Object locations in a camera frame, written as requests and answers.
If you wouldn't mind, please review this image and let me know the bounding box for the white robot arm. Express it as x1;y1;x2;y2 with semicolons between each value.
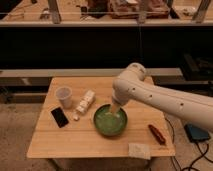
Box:
112;63;213;133

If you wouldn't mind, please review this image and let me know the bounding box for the green ceramic bowl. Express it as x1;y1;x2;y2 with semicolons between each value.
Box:
93;104;128;136

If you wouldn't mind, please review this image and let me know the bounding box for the wooden table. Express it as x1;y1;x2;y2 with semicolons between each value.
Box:
27;77;175;159

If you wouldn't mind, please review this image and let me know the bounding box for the small white cube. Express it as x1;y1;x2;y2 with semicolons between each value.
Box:
73;114;80;121

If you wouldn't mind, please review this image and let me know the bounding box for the red brown pocket knife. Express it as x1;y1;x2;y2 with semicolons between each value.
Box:
148;124;166;145

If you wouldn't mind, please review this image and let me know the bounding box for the translucent plastic cup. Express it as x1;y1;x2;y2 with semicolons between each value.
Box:
55;86;72;109

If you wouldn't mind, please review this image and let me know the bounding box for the black smartphone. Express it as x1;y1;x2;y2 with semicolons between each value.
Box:
51;107;69;128

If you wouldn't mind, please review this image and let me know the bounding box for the black foot pedal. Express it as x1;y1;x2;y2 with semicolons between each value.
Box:
184;124;211;143

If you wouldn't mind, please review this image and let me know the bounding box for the black pedal cable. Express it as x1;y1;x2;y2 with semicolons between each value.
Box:
165;116;213;171

